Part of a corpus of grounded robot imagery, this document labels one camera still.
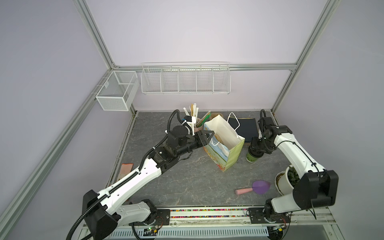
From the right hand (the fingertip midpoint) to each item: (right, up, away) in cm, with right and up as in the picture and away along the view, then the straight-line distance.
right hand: (257, 149), depth 84 cm
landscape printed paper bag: (-21, +3, -14) cm, 26 cm away
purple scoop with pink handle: (+1, -21, -1) cm, 22 cm away
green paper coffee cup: (-3, -6, +3) cm, 7 cm away
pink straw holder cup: (-34, +11, +14) cm, 38 cm away
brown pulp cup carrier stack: (-25, +20, +1) cm, 31 cm away
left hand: (-27, +8, -18) cm, 34 cm away
